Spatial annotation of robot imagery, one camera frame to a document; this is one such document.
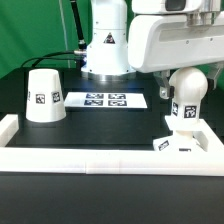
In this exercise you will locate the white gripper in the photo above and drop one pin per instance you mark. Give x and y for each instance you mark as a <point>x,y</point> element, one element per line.
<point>158,43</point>

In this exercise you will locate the white lamp bulb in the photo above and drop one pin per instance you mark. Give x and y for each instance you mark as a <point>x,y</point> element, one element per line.
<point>190,86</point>

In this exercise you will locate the white lamp base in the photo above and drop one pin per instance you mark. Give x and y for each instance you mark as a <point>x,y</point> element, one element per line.
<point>183,138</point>

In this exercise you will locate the white lamp shade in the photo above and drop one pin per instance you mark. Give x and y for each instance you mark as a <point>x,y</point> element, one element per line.
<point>45,101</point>

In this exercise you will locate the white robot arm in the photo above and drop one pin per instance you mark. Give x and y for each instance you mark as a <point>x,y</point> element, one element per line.
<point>107,54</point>

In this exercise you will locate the white marker sheet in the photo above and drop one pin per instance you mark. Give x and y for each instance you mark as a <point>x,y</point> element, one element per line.
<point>105,100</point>

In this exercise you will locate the white U-shaped fence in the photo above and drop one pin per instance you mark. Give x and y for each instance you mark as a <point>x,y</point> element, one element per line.
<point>209,162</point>

